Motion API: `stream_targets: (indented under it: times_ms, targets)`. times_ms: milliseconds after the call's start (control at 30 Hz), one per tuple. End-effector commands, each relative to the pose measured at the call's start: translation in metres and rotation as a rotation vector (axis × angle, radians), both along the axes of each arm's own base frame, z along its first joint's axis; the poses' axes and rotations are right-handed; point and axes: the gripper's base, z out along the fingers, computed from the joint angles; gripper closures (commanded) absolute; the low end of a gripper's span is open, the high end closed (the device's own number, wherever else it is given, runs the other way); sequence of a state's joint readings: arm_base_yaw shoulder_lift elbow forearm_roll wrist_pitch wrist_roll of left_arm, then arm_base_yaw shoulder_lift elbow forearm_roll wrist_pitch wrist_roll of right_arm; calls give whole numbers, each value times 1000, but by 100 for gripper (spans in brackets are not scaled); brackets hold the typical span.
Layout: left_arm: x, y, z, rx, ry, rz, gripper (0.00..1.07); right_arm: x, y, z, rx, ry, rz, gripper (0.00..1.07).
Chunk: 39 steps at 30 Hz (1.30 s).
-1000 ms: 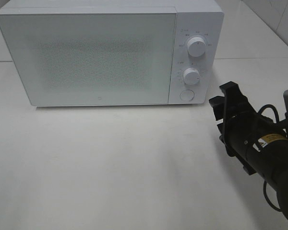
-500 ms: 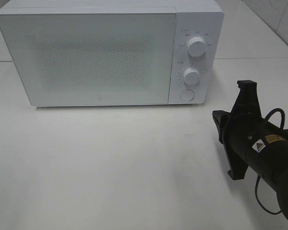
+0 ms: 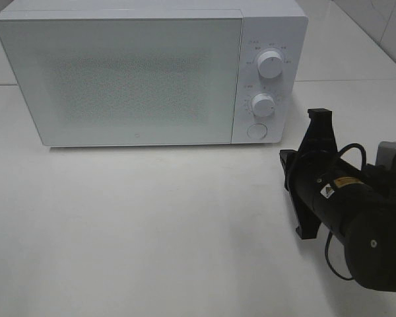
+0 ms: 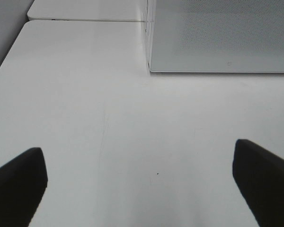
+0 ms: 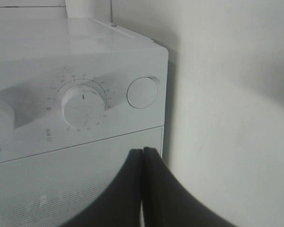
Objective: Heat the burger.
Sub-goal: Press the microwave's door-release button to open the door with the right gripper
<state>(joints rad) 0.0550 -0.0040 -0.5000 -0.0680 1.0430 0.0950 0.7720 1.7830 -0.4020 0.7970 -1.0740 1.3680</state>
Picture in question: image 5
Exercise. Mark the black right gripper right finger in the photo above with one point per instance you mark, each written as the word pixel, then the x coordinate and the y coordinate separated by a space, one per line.
pixel 166 203

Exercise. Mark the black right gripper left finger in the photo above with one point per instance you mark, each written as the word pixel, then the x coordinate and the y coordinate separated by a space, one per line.
pixel 119 205

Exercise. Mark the white timer knob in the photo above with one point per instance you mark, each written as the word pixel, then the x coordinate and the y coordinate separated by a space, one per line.
pixel 83 105

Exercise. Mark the round white door release button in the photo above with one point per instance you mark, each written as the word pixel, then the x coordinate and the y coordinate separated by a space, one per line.
pixel 142 92

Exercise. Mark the white microwave oven body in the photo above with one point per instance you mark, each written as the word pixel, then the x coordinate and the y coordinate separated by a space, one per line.
pixel 42 58

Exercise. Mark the upper white power knob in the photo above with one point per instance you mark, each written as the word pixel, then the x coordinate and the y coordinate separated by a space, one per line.
pixel 7 117

